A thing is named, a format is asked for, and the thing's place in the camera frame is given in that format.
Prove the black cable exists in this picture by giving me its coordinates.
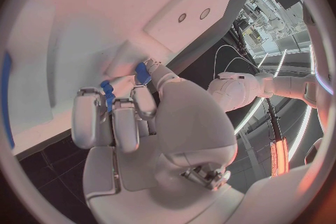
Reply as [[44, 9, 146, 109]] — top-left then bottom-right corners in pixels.
[[264, 97, 284, 142], [227, 20, 264, 74]]

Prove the glowing light bar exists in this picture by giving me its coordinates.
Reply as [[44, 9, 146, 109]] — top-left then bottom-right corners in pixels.
[[269, 136, 290, 178]]

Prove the white task board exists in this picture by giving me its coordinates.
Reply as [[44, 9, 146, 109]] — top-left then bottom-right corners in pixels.
[[2, 0, 267, 161]]

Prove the white cable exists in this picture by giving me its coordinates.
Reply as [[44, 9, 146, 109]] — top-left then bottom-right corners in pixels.
[[224, 57, 262, 74], [213, 44, 255, 80]]

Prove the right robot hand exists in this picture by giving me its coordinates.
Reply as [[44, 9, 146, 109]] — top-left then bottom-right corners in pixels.
[[70, 58, 246, 224]]

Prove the blue long peg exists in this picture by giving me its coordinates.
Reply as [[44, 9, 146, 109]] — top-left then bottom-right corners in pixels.
[[100, 62, 153, 114]]

